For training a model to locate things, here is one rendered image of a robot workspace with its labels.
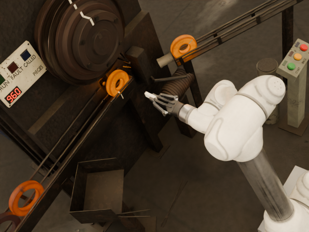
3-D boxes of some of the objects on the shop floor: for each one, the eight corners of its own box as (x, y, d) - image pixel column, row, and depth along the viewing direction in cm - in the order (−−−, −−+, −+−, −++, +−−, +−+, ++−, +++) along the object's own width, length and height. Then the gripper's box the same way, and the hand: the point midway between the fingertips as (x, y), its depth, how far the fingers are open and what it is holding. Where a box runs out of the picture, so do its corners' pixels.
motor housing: (176, 136, 267) (156, 87, 226) (193, 113, 275) (176, 62, 234) (191, 142, 260) (173, 94, 219) (208, 119, 268) (193, 68, 227)
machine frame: (31, 168, 287) (-194, -40, 153) (118, 71, 325) (-1, -162, 192) (95, 214, 247) (-132, -11, 114) (185, 98, 286) (95, -173, 152)
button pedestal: (276, 130, 247) (272, 66, 200) (292, 104, 256) (293, 37, 209) (299, 139, 238) (302, 74, 191) (315, 112, 247) (322, 43, 200)
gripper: (176, 125, 185) (140, 107, 197) (191, 106, 190) (154, 89, 201) (174, 117, 179) (136, 98, 191) (189, 97, 184) (151, 80, 195)
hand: (151, 96), depth 194 cm, fingers closed
